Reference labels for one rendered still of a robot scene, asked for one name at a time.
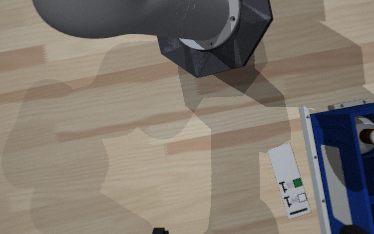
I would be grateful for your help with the white paper pick list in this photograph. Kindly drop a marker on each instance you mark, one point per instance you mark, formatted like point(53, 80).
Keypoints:
point(289, 181)

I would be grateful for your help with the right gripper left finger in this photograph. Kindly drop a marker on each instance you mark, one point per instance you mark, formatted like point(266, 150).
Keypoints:
point(160, 231)

